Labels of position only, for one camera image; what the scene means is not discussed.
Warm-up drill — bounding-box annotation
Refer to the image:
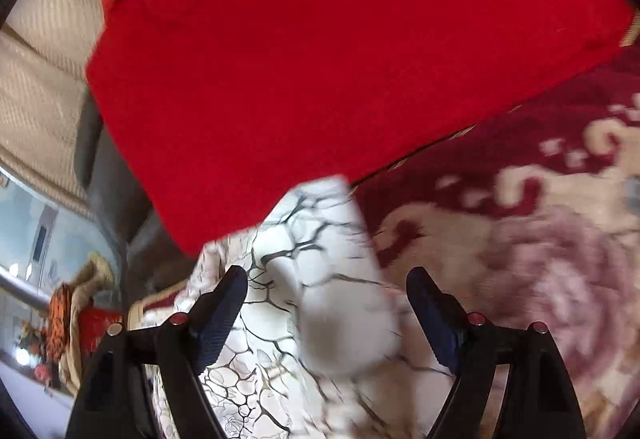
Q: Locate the orange black patterned folded cloth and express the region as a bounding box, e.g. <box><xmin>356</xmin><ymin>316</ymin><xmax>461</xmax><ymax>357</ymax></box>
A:
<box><xmin>46</xmin><ymin>283</ymin><xmax>73</xmax><ymax>363</ymax></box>

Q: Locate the beige padded coat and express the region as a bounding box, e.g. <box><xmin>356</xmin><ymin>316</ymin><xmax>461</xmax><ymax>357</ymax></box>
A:
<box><xmin>58</xmin><ymin>251</ymin><xmax>116</xmax><ymax>397</ymax></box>

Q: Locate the floral red beige sofa cover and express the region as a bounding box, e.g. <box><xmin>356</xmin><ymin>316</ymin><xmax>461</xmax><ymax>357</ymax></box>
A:
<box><xmin>127</xmin><ymin>45</ymin><xmax>640</xmax><ymax>439</ymax></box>

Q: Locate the beige dotted curtain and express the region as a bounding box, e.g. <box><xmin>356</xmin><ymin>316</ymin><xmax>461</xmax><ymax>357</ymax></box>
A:
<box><xmin>1</xmin><ymin>0</ymin><xmax>104</xmax><ymax>216</ymax></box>

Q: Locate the white black crackle-pattern coat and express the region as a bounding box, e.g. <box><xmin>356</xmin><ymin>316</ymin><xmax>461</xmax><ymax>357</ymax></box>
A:
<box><xmin>171</xmin><ymin>176</ymin><xmax>452</xmax><ymax>438</ymax></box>

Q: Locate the large red cushion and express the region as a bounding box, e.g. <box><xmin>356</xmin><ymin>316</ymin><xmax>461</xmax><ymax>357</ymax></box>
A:
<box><xmin>87</xmin><ymin>0</ymin><xmax>634</xmax><ymax>254</ymax></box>

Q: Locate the artificial flower arrangement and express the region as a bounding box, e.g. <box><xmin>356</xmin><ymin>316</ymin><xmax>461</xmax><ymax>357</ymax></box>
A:
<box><xmin>17</xmin><ymin>321</ymin><xmax>47</xmax><ymax>361</ymax></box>

